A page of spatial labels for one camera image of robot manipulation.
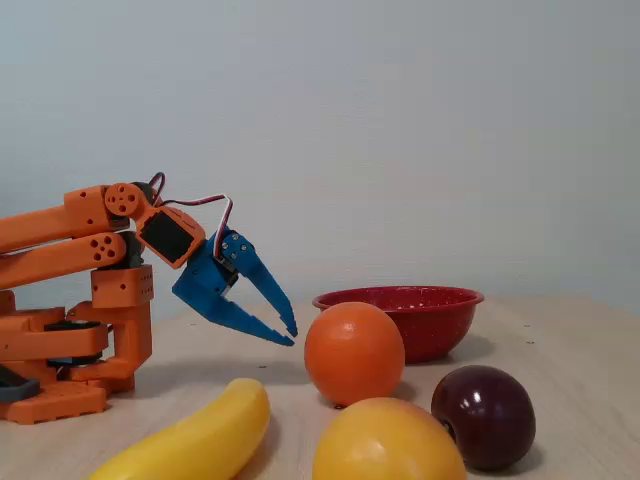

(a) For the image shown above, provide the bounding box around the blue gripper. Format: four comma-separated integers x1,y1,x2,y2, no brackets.
171,228,299,348

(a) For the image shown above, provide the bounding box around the yellow toy banana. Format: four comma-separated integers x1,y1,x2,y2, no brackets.
87,377,272,480

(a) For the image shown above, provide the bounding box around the orange robot base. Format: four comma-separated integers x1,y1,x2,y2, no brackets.
0,289,111,426

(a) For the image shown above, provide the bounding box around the red speckled bowl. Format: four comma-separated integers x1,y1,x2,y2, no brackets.
312,285,485,365

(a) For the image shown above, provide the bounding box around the orange toy fruit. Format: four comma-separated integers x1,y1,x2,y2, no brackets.
303,301,406,407

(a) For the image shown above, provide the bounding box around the yellow orange toy peach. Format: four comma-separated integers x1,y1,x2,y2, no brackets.
312,397,469,480

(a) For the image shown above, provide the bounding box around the dark purple toy plum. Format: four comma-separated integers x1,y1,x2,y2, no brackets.
430,364,537,472

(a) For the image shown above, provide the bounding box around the gripper servo cable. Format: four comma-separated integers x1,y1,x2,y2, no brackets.
162,193,235,256

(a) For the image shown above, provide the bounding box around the wrist servo cable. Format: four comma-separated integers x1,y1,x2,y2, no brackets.
148,171,168,207

